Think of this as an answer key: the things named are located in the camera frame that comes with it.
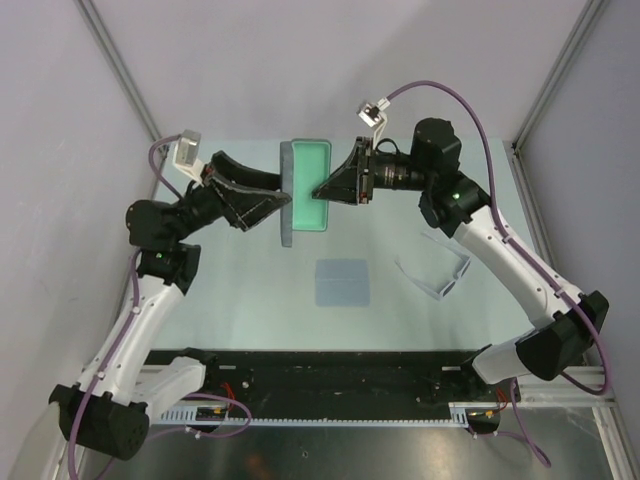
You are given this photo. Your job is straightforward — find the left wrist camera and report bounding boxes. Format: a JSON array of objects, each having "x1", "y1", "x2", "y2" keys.
[{"x1": 171, "y1": 129, "x2": 205, "y2": 185}]

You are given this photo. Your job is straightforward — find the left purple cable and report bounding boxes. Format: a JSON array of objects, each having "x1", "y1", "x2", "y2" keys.
[{"x1": 64, "y1": 133, "x2": 254, "y2": 480}]

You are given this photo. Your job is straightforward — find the right aluminium frame post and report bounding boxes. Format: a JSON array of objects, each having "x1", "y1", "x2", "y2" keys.
[{"x1": 511, "y1": 0, "x2": 610, "y2": 151}]

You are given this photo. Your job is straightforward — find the light blue cleaning cloth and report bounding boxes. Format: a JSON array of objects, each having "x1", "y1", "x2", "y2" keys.
[{"x1": 315, "y1": 258, "x2": 371, "y2": 307}]

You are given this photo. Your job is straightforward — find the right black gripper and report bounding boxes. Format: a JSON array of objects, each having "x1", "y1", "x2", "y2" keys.
[{"x1": 312, "y1": 138, "x2": 432, "y2": 207}]

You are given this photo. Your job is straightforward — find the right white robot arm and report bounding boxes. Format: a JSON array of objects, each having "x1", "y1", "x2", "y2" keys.
[{"x1": 312, "y1": 118, "x2": 609, "y2": 401}]

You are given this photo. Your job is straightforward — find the grey glasses case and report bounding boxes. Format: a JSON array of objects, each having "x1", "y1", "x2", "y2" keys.
[{"x1": 279, "y1": 138, "x2": 332, "y2": 248}]

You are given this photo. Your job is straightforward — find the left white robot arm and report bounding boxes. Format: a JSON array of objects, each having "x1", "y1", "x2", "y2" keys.
[{"x1": 49, "y1": 151, "x2": 293, "y2": 460}]

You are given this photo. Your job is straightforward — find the left aluminium frame post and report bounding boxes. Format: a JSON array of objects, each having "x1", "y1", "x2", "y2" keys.
[{"x1": 74, "y1": 0, "x2": 161, "y2": 141}]

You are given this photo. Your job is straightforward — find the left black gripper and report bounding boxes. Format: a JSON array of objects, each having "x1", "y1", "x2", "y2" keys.
[{"x1": 173, "y1": 152, "x2": 292, "y2": 243}]

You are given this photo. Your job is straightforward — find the white frame sunglasses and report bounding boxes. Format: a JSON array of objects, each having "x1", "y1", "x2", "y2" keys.
[{"x1": 394, "y1": 231, "x2": 471, "y2": 301}]

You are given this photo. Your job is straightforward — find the aluminium frame post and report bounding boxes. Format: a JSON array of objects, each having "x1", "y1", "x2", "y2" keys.
[
  {"x1": 511, "y1": 0, "x2": 610, "y2": 151},
  {"x1": 74, "y1": 0, "x2": 161, "y2": 141}
]

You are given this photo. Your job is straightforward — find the grey slotted cable duct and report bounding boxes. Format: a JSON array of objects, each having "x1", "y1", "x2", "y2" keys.
[{"x1": 156, "y1": 402, "x2": 498, "y2": 428}]

